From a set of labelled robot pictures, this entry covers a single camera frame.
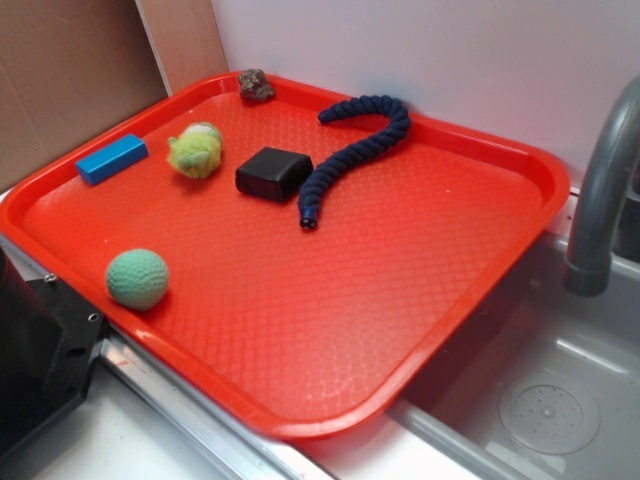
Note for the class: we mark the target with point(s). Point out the red plastic tray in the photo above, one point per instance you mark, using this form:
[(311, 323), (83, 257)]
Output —
[(298, 334)]

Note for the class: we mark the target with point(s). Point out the black rectangular block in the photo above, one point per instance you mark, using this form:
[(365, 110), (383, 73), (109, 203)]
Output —
[(273, 174)]

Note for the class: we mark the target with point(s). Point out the yellow green plush toy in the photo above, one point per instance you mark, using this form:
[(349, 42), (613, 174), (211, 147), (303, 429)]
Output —
[(196, 153)]

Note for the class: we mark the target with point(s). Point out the brown rough rock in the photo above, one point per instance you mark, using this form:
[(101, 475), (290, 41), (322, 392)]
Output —
[(254, 86)]

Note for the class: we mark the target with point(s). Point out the green dimpled ball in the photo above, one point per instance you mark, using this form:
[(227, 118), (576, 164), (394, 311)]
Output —
[(137, 279)]

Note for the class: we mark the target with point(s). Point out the blue rectangular block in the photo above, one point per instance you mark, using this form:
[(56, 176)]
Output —
[(111, 159)]

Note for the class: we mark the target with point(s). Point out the grey toy sink basin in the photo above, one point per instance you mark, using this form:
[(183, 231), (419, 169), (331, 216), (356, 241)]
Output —
[(536, 384)]

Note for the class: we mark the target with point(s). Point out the grey toy faucet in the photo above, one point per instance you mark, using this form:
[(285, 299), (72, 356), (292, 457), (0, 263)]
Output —
[(606, 219)]

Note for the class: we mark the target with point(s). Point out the brown cardboard panel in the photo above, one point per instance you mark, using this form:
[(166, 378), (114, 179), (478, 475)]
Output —
[(71, 70)]

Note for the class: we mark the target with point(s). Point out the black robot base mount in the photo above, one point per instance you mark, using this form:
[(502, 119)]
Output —
[(50, 340)]

